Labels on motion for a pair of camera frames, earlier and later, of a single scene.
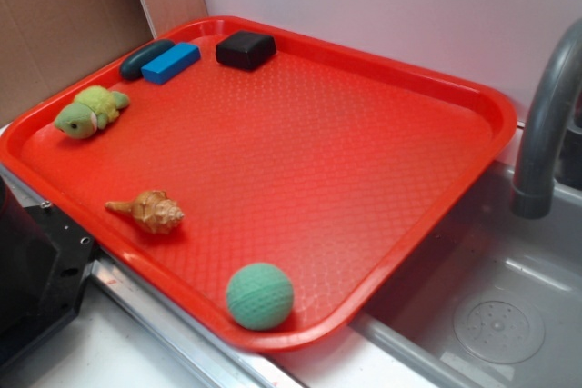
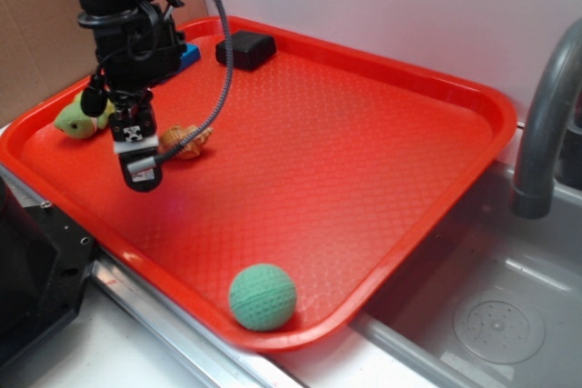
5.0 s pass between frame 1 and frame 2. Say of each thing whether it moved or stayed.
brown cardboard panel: stayed
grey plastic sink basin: stayed
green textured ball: stayed
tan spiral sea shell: moved
